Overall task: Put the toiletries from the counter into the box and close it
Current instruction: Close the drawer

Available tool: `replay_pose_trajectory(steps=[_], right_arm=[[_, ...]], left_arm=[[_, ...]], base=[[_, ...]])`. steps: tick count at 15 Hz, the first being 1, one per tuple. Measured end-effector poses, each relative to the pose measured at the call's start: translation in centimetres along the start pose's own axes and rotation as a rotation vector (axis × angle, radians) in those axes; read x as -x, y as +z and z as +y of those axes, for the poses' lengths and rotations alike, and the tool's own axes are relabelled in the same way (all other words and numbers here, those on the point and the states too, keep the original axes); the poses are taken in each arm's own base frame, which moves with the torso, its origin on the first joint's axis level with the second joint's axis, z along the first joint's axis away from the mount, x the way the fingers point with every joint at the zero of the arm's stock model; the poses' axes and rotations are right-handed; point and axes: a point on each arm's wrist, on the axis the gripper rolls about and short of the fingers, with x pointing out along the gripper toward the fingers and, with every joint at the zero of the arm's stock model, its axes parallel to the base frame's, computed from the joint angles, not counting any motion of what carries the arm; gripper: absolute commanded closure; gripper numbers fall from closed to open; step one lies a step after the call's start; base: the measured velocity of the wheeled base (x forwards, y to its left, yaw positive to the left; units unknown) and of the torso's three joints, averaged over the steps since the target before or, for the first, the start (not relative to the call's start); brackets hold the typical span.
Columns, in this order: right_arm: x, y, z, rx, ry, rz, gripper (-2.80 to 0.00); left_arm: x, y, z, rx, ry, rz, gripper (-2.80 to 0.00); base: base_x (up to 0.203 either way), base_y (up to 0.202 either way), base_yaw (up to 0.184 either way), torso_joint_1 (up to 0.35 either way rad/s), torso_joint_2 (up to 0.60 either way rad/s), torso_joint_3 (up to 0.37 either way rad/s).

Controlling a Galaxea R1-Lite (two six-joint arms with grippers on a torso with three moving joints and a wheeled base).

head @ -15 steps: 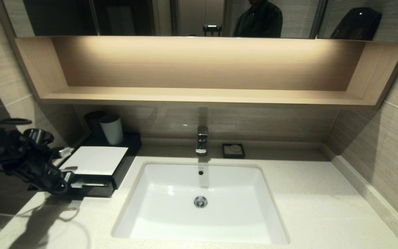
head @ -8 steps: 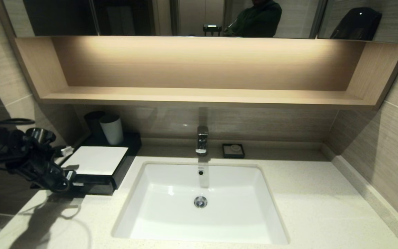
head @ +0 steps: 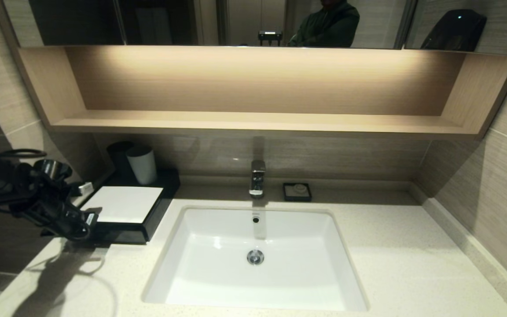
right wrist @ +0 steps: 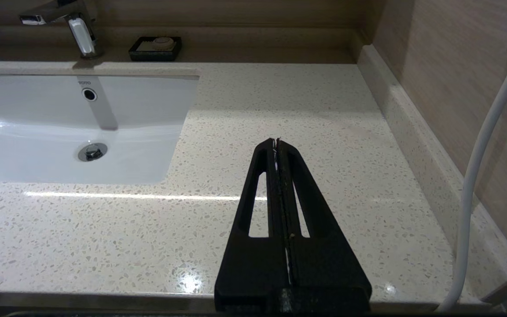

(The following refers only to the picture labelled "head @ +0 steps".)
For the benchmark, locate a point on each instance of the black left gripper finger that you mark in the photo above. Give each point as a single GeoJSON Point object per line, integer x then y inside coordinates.
{"type": "Point", "coordinates": [90, 219]}

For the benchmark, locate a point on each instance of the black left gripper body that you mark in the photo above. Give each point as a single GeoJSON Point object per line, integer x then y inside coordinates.
{"type": "Point", "coordinates": [46, 202]}

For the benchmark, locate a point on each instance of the black amenity drawer box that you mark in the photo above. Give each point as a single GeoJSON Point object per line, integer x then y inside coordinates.
{"type": "Point", "coordinates": [168, 184]}

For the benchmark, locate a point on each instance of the black cup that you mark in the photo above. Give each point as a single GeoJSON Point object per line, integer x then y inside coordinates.
{"type": "Point", "coordinates": [118, 160]}

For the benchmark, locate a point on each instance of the white cup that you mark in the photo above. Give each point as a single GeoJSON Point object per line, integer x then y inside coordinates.
{"type": "Point", "coordinates": [142, 167]}

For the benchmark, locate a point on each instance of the chrome sink drain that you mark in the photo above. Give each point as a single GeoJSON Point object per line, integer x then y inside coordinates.
{"type": "Point", "coordinates": [255, 257]}

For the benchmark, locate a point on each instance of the chrome faucet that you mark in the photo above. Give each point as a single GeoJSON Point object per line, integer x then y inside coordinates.
{"type": "Point", "coordinates": [257, 176]}

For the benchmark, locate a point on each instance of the black soap dish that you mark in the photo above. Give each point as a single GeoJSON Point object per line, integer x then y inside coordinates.
{"type": "Point", "coordinates": [286, 197]}

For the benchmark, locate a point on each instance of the round beige soap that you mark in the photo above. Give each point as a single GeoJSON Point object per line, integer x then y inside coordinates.
{"type": "Point", "coordinates": [299, 189]}

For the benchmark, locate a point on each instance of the white sink basin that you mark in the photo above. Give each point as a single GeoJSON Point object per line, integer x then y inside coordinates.
{"type": "Point", "coordinates": [302, 268]}

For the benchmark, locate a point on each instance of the light wooden wall shelf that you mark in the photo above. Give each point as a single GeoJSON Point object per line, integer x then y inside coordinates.
{"type": "Point", "coordinates": [258, 122]}

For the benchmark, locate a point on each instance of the wall mirror cabinet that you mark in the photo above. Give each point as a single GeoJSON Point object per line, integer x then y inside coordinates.
{"type": "Point", "coordinates": [390, 22]}

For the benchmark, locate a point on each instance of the black wall hair dryer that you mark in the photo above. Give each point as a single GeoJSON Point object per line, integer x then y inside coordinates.
{"type": "Point", "coordinates": [455, 31]}

